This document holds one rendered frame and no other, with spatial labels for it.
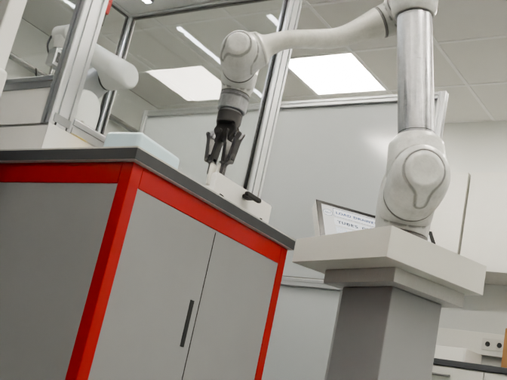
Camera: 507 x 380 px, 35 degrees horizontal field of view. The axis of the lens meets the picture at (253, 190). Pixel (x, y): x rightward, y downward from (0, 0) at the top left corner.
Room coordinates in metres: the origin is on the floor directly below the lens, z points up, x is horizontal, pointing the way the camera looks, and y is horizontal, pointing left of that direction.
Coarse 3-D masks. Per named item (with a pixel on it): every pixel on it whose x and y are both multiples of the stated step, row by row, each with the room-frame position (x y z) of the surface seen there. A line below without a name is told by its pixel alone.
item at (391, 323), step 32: (352, 288) 2.22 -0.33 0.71; (384, 288) 2.11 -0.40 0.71; (416, 288) 2.08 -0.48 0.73; (448, 288) 2.15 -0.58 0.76; (352, 320) 2.20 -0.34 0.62; (384, 320) 2.10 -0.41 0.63; (416, 320) 2.15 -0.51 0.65; (352, 352) 2.18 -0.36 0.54; (384, 352) 2.09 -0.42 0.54; (416, 352) 2.16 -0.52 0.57
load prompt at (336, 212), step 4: (336, 212) 3.06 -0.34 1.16; (340, 212) 3.07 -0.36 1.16; (344, 212) 3.08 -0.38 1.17; (340, 216) 3.05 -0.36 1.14; (344, 216) 3.06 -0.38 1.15; (348, 216) 3.06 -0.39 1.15; (352, 216) 3.07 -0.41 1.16; (356, 216) 3.08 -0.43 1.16; (360, 216) 3.09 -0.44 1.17; (352, 220) 3.06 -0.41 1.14; (356, 220) 3.07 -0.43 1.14; (360, 220) 3.07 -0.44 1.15; (364, 220) 3.08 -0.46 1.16; (368, 220) 3.09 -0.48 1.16; (372, 220) 3.10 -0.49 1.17; (364, 224) 3.07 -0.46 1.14; (368, 224) 3.07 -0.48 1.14; (372, 224) 3.08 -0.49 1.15
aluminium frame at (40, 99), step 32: (96, 0) 2.06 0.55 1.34; (288, 0) 2.80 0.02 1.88; (96, 32) 2.08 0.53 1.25; (64, 64) 2.04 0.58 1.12; (288, 64) 2.85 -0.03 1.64; (32, 96) 2.09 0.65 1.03; (64, 96) 2.05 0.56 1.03; (64, 128) 2.07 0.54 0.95; (256, 160) 2.79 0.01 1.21; (256, 192) 2.82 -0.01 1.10
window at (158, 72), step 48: (144, 0) 2.22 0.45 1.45; (192, 0) 2.39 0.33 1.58; (240, 0) 2.58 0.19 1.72; (96, 48) 2.12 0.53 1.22; (144, 48) 2.26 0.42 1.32; (192, 48) 2.43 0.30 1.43; (96, 96) 2.16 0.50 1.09; (144, 96) 2.31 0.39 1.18; (192, 96) 2.48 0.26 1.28; (192, 144) 2.52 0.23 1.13
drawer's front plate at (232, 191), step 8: (216, 176) 2.09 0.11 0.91; (224, 176) 2.12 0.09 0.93; (216, 184) 2.10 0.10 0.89; (224, 184) 2.13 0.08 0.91; (232, 184) 2.16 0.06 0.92; (224, 192) 2.13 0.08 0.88; (232, 192) 2.16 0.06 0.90; (240, 192) 2.19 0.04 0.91; (232, 200) 2.17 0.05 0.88; (240, 200) 2.20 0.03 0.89; (248, 208) 2.23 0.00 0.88; (256, 208) 2.26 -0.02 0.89; (264, 208) 2.30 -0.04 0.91; (264, 216) 2.30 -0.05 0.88
